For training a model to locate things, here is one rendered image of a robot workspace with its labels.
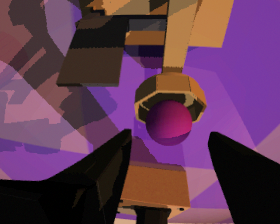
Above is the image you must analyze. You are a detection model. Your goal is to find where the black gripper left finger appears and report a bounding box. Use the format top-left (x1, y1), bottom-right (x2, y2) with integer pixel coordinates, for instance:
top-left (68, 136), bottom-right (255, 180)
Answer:
top-left (0, 128), bottom-right (132, 224)

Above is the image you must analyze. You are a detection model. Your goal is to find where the wooden toy catapult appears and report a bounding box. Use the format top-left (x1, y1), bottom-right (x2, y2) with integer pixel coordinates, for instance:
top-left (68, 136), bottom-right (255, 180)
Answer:
top-left (55, 0), bottom-right (234, 124)

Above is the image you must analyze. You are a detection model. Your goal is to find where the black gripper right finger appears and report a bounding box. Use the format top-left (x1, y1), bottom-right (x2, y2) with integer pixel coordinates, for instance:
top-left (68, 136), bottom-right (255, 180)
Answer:
top-left (207, 132), bottom-right (280, 224)

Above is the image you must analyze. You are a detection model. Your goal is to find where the magenta ball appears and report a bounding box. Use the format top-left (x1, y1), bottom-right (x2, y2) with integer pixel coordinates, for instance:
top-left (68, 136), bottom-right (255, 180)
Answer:
top-left (146, 99), bottom-right (192, 146)

